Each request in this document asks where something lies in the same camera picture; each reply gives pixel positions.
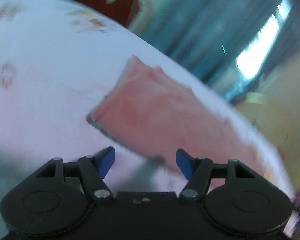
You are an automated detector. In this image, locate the blue-grey window curtain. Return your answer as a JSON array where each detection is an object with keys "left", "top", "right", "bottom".
[{"left": 141, "top": 0, "right": 300, "bottom": 103}]

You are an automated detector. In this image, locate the cream round headboard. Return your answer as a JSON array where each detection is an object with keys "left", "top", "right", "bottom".
[{"left": 235, "top": 81, "right": 300, "bottom": 186}]

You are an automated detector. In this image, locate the floral white bed blanket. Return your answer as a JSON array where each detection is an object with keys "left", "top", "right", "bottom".
[{"left": 0, "top": 0, "right": 294, "bottom": 239}]

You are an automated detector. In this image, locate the pink knit shirt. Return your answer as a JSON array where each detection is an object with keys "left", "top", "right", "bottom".
[{"left": 87, "top": 56, "right": 265, "bottom": 180}]

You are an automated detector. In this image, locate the red heart-shaped headboard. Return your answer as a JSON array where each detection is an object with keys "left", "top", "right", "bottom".
[{"left": 46, "top": 0, "right": 161, "bottom": 34}]

